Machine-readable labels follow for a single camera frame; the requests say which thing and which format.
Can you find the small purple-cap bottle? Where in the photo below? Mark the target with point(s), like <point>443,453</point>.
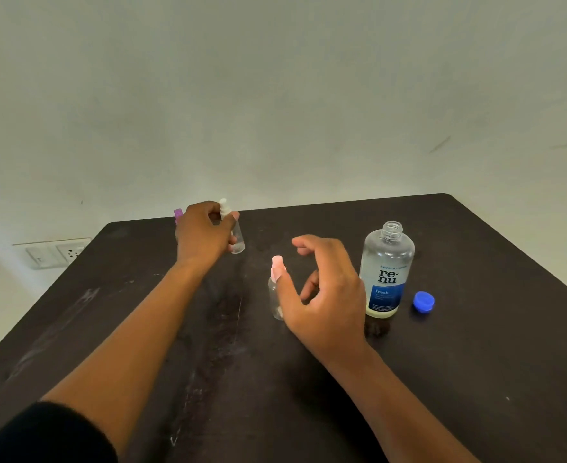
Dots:
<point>178,214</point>

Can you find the person's left hand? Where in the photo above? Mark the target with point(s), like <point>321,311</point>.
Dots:
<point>196,236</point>

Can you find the person's right thumb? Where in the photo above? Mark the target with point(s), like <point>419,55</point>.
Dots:
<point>286,298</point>

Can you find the black sleeve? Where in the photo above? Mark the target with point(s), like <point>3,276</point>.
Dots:
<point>42,436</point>

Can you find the person's left forearm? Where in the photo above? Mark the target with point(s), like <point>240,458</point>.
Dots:
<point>139,327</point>

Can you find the blue bottle cap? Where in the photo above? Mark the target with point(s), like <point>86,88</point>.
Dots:
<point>424,302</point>

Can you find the white wall switch socket plate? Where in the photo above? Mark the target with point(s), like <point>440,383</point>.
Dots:
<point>57,253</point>

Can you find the person's left fingers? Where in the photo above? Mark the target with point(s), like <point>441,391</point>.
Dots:
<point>232,217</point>

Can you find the large clear blue-label bottle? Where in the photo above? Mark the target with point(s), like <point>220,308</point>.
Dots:
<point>386,269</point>

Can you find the person's right hand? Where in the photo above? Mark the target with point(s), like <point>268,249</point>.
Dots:
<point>334,308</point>

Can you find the small pink-nozzle spray bottle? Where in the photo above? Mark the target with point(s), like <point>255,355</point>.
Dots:
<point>275,294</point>

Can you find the person's right forearm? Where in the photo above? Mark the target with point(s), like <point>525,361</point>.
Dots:
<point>394,409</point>

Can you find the small white-nozzle spray bottle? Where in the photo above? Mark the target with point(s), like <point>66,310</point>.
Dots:
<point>238,236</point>

